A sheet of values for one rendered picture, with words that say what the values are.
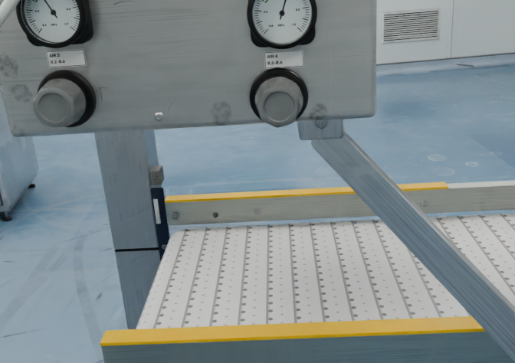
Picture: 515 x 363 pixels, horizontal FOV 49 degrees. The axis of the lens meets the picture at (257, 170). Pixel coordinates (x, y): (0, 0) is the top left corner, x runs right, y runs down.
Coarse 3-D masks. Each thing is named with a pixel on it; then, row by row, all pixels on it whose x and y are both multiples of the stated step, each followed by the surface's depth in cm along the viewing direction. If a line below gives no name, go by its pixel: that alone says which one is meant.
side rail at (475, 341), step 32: (128, 352) 43; (160, 352) 43; (192, 352) 43; (224, 352) 43; (256, 352) 42; (288, 352) 42; (320, 352) 42; (352, 352) 42; (384, 352) 42; (416, 352) 42; (448, 352) 42; (480, 352) 42
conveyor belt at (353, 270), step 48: (192, 240) 66; (240, 240) 65; (288, 240) 64; (336, 240) 64; (384, 240) 63; (480, 240) 61; (192, 288) 56; (240, 288) 56; (288, 288) 55; (336, 288) 54; (384, 288) 54; (432, 288) 53
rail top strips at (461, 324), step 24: (240, 192) 69; (264, 192) 68; (288, 192) 68; (312, 192) 67; (336, 192) 67; (120, 336) 43; (144, 336) 43; (168, 336) 43; (192, 336) 43; (216, 336) 42; (240, 336) 42; (264, 336) 42; (288, 336) 42; (312, 336) 42; (336, 336) 42
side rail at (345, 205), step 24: (408, 192) 67; (432, 192) 67; (456, 192) 67; (480, 192) 67; (504, 192) 66; (168, 216) 69; (192, 216) 69; (240, 216) 68; (264, 216) 68; (288, 216) 68; (312, 216) 68; (336, 216) 68; (360, 216) 68
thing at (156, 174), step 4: (152, 168) 69; (156, 168) 69; (160, 168) 69; (152, 172) 68; (156, 172) 68; (160, 172) 69; (152, 176) 69; (156, 176) 69; (160, 176) 69; (152, 180) 69; (156, 180) 69; (160, 180) 69; (152, 184) 69; (156, 184) 69; (160, 184) 69
